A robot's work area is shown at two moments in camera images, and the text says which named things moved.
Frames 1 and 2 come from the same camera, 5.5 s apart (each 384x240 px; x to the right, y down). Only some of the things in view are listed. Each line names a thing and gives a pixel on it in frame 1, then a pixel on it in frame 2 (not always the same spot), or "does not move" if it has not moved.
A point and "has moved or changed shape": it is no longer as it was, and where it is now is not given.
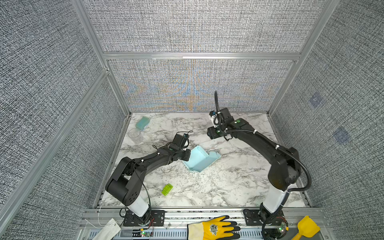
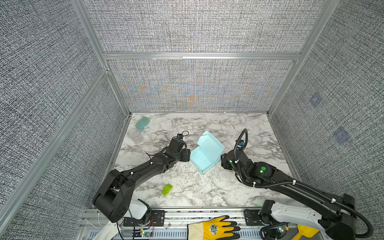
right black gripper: [210, 133] -> [225, 161]
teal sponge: [142, 123] does not move
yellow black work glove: [215, 229] does not move
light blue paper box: [200, 160] has moved or changed shape
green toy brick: [166, 189] does not move
